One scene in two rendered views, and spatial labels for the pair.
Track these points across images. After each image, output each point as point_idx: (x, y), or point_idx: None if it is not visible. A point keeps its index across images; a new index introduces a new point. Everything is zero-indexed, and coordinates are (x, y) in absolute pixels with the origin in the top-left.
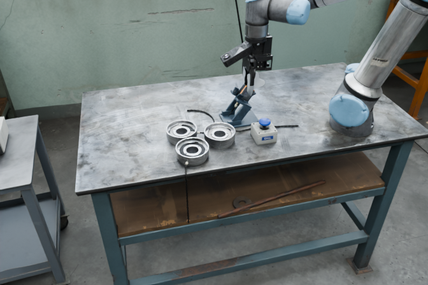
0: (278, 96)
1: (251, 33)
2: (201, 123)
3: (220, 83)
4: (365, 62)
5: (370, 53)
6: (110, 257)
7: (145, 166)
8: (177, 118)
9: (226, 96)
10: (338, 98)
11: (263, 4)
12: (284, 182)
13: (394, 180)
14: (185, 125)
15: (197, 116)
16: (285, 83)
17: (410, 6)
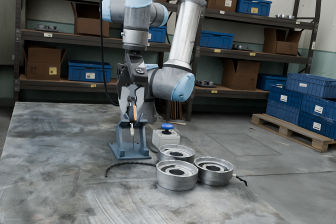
0: (80, 131)
1: (146, 39)
2: (138, 170)
3: (26, 152)
4: (185, 47)
5: (187, 39)
6: None
7: (246, 206)
8: (125, 184)
9: (70, 152)
10: (188, 78)
11: (153, 7)
12: None
13: None
14: (163, 169)
15: (122, 172)
16: (50, 125)
17: (201, 3)
